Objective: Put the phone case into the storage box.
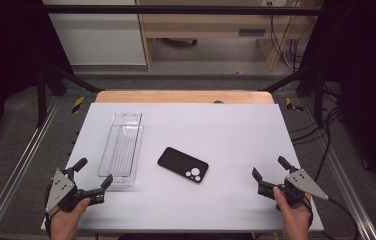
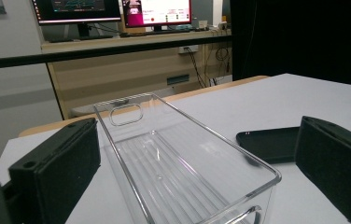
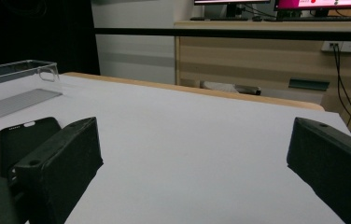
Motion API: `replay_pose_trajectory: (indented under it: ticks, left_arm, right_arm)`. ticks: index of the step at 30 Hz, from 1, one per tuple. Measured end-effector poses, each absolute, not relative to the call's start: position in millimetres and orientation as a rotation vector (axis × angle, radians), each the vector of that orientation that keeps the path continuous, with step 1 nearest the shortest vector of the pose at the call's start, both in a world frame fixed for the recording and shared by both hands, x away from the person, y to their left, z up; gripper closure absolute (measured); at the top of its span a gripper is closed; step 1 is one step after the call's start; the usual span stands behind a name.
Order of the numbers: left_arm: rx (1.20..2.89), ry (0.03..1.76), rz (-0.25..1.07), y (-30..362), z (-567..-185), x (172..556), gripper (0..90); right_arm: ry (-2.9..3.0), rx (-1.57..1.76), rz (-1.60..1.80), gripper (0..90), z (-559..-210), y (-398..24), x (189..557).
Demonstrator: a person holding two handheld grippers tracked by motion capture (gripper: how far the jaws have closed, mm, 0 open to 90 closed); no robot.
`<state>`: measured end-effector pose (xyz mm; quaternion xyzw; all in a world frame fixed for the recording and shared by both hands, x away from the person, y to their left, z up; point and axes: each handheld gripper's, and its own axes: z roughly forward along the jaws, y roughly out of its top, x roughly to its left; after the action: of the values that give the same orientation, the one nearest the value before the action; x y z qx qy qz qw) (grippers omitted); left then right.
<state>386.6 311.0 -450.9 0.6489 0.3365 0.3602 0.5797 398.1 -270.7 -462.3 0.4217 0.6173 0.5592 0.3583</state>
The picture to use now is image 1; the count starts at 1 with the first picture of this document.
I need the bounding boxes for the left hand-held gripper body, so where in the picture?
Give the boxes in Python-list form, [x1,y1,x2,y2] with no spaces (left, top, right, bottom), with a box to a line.
[44,169,106,214]

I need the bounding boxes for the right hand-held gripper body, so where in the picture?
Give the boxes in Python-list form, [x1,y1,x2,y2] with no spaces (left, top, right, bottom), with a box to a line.
[257,168,330,207]

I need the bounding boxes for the clear plastic packaging tray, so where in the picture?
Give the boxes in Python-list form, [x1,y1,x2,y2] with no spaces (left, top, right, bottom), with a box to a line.
[96,111,145,188]

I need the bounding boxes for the person's left hand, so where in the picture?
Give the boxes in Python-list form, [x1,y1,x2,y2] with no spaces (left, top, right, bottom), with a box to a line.
[49,197,91,240]

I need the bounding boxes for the person's right hand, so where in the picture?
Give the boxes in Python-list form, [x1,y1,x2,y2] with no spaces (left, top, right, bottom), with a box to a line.
[272,186,313,240]

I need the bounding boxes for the yellow black tape marker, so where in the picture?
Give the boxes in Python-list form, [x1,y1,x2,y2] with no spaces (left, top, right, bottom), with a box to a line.
[285,97,305,113]
[71,95,86,114]

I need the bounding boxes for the black curtain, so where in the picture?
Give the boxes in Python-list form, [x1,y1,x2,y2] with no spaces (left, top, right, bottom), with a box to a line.
[304,0,376,194]
[0,0,74,163]

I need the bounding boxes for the white cabinet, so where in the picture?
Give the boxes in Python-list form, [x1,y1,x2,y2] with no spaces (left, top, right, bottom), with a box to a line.
[41,0,148,67]

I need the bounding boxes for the wooden desk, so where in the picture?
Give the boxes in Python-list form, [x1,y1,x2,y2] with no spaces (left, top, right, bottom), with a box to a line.
[135,0,325,72]

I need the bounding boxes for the aluminium rail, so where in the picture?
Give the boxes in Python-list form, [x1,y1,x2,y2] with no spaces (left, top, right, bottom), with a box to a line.
[0,95,61,240]
[299,99,376,240]

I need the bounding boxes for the black floor cables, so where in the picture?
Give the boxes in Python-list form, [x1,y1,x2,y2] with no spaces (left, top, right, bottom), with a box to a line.
[288,105,344,188]

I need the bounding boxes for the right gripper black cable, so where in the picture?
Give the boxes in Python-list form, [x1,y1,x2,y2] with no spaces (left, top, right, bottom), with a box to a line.
[325,197,362,240]

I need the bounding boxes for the black upright frame post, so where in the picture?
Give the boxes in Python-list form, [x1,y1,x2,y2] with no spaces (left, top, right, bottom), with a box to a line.
[36,65,48,128]

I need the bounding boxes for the black diagonal frame strut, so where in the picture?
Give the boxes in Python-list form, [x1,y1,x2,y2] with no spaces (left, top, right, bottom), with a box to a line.
[258,65,311,93]
[46,63,106,94]

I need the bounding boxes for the bundle of hanging cables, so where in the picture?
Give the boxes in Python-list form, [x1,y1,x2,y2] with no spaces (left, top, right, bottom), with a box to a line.
[268,1,312,72]

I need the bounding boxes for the black horizontal frame bar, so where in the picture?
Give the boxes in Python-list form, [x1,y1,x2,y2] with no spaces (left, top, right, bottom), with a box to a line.
[41,4,325,16]

